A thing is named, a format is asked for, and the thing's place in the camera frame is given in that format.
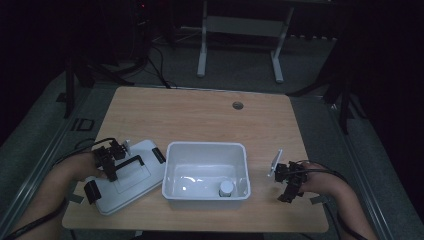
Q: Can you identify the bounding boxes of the white box lid black handle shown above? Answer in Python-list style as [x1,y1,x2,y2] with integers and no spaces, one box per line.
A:
[83,139,167,217]

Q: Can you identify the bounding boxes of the black floor cables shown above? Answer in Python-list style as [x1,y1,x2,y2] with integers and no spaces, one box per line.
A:
[145,42,178,90]

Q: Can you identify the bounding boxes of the white storage box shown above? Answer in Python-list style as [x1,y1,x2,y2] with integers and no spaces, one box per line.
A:
[161,140,252,211]

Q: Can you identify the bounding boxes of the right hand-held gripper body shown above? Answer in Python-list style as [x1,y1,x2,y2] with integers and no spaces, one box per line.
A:
[267,148,309,188]

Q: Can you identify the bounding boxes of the small white bottle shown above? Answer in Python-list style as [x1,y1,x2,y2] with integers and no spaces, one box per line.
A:
[218,179,235,198]

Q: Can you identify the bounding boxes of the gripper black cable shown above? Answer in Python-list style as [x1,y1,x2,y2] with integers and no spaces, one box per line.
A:
[0,137,116,240]
[289,159,371,240]

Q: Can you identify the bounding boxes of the black metal stand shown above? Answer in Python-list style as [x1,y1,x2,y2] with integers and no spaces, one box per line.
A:
[287,41,368,135]
[63,54,136,119]

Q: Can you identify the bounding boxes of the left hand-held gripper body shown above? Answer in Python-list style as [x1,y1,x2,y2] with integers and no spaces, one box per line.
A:
[93,139,132,168]

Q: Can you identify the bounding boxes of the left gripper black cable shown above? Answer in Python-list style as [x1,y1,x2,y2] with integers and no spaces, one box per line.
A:
[0,137,116,240]

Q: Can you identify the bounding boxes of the person's right hand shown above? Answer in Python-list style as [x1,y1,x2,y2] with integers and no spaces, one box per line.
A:
[298,162,348,198]

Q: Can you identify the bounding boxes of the white metal desk frame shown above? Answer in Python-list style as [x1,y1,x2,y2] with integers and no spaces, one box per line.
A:
[196,0,296,84]

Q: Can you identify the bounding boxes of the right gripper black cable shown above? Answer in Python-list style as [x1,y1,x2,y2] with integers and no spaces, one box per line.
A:
[289,159,371,240]

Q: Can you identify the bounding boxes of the person's left hand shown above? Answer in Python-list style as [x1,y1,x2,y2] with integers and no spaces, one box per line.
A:
[54,151,106,183]

